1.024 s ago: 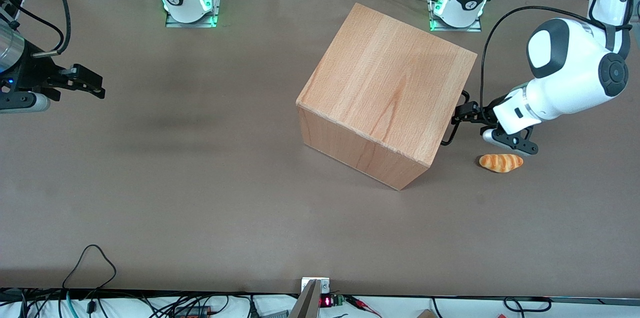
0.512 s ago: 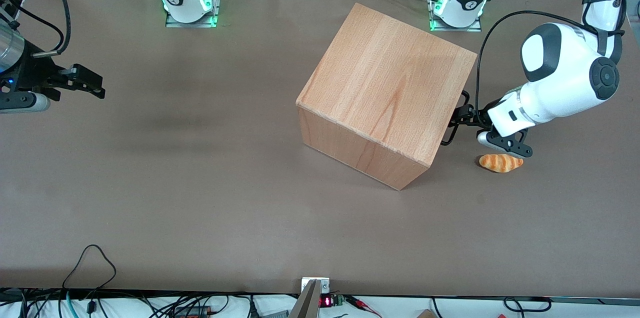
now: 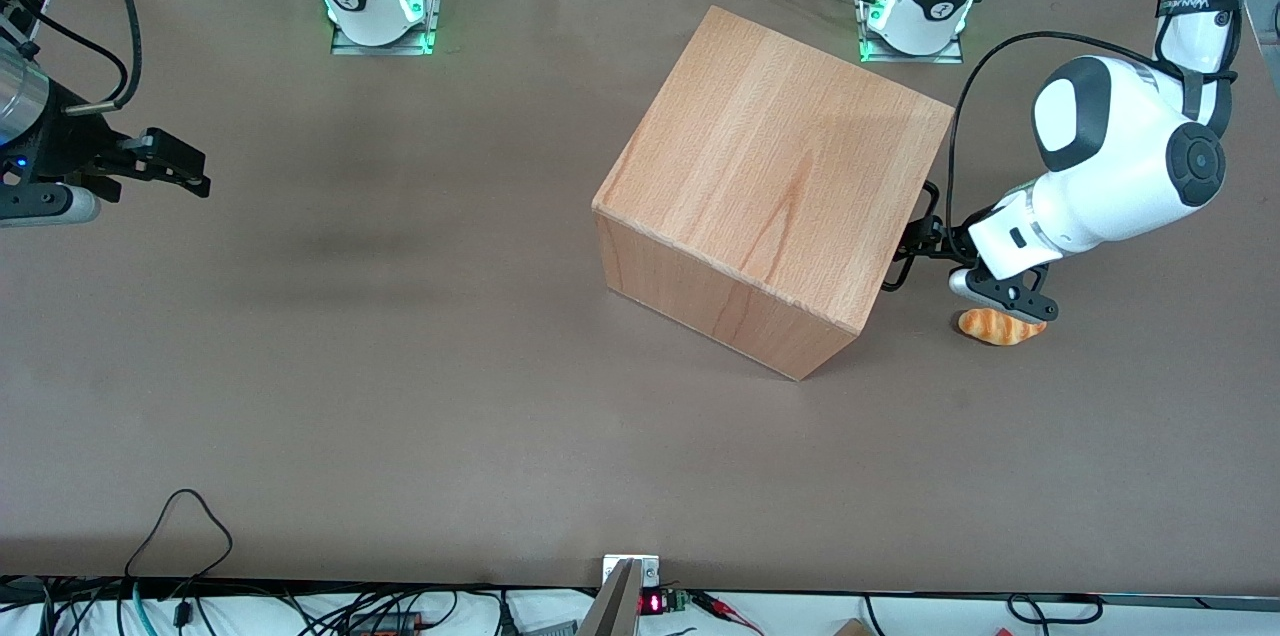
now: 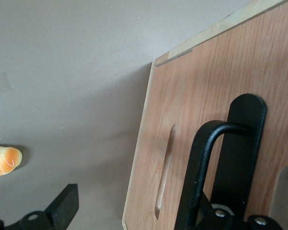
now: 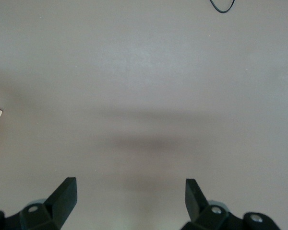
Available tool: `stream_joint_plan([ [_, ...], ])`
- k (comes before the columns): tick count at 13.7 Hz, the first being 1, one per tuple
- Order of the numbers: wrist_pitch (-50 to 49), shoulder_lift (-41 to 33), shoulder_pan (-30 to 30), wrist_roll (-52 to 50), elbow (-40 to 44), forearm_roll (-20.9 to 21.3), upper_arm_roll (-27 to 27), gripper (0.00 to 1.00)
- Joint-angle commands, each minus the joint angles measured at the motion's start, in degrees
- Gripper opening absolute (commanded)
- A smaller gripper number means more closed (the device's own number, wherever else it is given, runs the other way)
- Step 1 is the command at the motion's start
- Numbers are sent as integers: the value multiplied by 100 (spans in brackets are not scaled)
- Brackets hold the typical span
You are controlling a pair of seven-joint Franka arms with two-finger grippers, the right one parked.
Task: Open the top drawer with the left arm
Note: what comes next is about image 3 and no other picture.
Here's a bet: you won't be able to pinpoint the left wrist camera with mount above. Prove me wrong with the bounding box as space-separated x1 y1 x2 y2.
948 261 1059 323

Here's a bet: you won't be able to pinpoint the black looped cable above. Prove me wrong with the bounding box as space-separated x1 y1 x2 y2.
124 488 234 585

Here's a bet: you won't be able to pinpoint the black cable to left gripper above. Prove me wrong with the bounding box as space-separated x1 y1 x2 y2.
945 30 1206 252

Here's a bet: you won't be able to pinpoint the wooden slat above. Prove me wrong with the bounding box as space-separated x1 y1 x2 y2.
577 559 644 636

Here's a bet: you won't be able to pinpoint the small metal bracket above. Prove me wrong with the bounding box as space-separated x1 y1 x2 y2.
602 554 662 589

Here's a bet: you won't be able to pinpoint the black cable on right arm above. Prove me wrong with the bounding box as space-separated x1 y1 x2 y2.
60 0 143 114

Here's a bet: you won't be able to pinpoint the black coiled cable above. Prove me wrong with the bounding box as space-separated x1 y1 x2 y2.
1004 593 1107 626

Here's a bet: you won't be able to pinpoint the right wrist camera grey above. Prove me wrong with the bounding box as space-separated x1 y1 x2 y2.
0 180 102 228

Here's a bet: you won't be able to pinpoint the toy croissant bread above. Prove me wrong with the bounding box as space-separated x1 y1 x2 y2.
958 308 1048 347

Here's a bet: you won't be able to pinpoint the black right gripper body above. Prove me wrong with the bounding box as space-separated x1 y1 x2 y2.
18 81 128 205

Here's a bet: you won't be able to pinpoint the black metal drawer handle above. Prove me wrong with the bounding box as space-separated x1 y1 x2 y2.
880 179 942 294

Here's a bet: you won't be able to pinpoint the red clip wires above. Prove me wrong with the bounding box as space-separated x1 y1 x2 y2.
688 590 765 636

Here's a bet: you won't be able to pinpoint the wooden drawer cabinet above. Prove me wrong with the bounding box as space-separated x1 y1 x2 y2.
591 5 956 383

